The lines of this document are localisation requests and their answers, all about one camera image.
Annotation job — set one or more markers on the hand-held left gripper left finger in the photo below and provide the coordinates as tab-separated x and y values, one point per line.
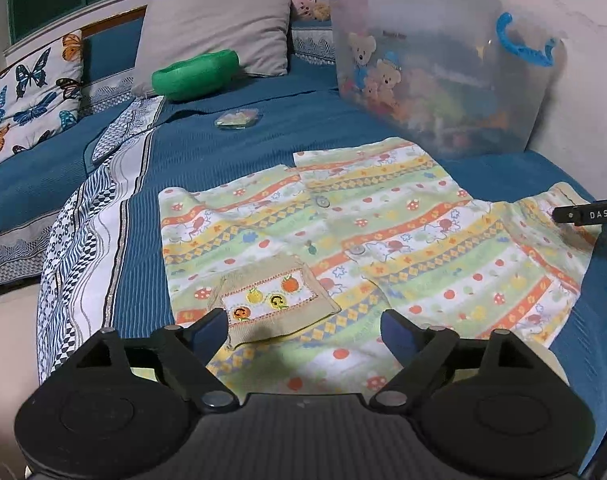
211	332

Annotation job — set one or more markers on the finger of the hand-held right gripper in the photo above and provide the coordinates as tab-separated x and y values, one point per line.
596	213

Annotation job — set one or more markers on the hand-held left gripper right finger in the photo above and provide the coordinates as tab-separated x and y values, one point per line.
396	332

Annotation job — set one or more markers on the colourful striped child's shirt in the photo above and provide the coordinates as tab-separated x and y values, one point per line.
383	240

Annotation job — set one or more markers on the white and blue patterned sheet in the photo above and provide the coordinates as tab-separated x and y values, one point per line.
95	240

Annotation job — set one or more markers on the pile of colourful toys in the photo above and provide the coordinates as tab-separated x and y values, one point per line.
433	115

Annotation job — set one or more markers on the blue bedspread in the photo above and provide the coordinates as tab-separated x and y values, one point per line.
263	145

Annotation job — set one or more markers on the small clear packet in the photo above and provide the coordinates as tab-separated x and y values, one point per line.
237	119

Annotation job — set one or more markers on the clear plastic storage box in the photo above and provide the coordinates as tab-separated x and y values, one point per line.
433	20

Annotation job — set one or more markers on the butterfly print pillow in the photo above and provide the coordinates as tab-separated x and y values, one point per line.
30	95

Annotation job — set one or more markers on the grey pillow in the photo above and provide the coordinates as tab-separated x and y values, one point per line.
208	25

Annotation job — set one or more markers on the white headboard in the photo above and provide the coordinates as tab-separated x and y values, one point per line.
78	32

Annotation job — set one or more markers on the pink plush toy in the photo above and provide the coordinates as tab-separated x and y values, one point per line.
302	4

